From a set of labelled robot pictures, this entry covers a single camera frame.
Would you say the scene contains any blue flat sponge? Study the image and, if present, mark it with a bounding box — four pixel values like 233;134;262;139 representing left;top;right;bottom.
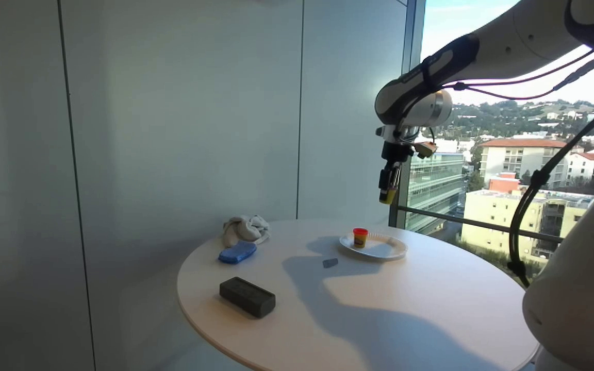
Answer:
219;240;259;263

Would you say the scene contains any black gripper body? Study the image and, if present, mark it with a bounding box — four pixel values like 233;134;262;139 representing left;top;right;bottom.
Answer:
382;143;412;180

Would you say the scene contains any yellow purple lid bottle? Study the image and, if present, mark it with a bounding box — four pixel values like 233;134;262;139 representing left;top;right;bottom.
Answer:
379;189;396;204

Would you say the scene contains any white crumpled cloth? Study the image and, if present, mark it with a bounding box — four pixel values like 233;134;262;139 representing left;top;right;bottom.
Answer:
221;215;271;247

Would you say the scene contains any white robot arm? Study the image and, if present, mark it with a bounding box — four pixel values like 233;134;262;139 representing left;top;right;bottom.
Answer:
375;0;594;371

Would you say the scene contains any small grey flat piece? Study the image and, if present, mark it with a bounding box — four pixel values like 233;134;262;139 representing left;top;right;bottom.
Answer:
322;258;338;267

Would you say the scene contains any white round plate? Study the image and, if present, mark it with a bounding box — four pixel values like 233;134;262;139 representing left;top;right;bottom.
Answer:
338;234;407;259

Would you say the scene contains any black rectangular block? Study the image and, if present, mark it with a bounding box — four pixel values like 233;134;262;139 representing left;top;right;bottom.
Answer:
219;275;277;318

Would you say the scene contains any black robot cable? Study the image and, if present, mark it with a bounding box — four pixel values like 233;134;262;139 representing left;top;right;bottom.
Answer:
506;91;594;285

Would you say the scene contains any gold wrist camera mount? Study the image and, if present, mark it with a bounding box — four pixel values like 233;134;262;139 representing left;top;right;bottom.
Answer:
416;139;437;159

